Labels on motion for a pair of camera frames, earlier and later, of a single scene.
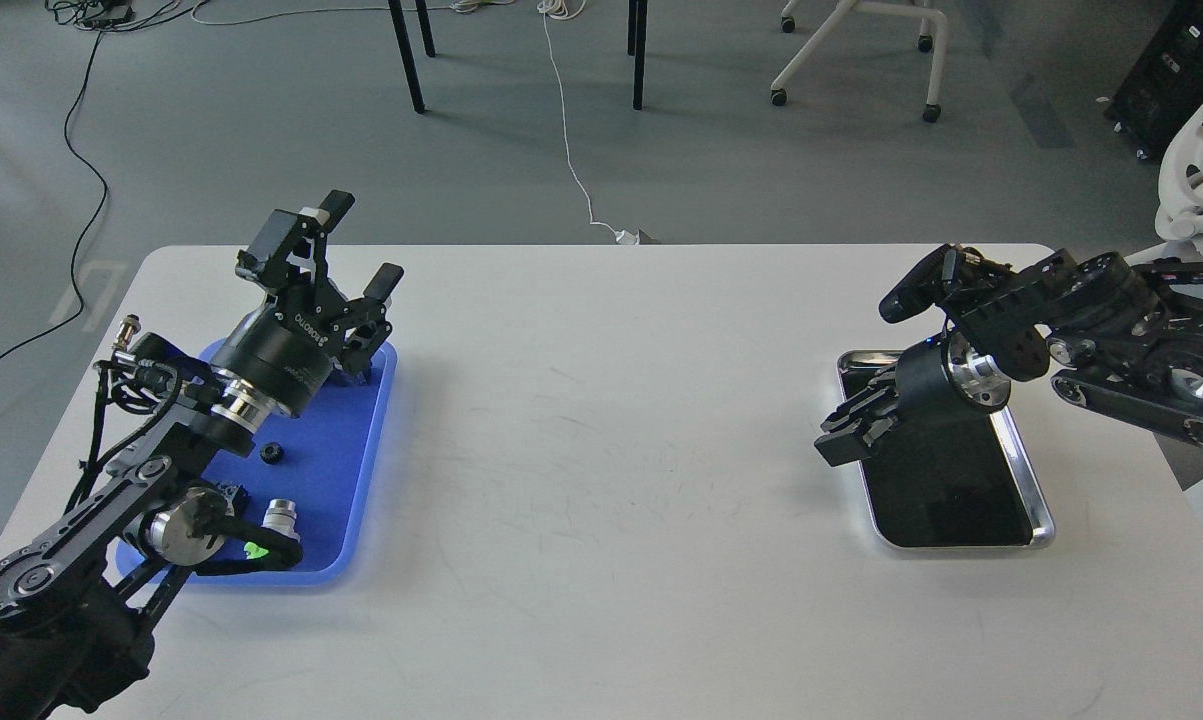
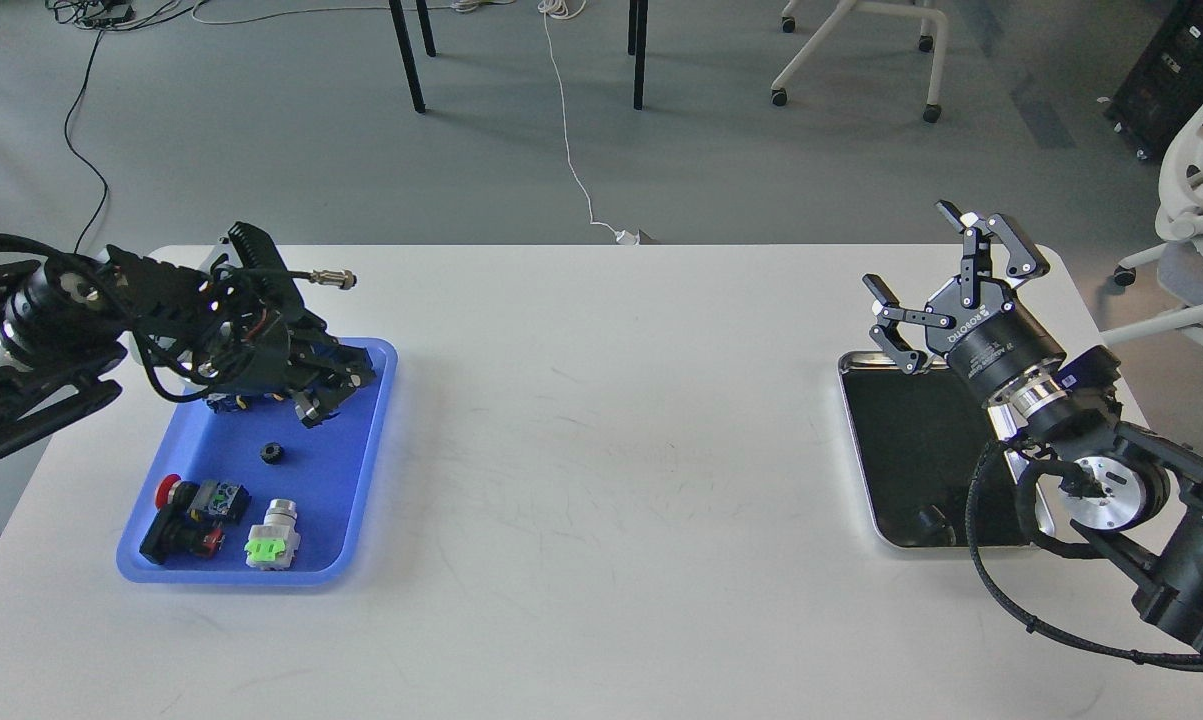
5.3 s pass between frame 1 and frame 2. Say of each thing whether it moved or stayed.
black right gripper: moved
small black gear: stayed
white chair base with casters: stayed
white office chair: stayed
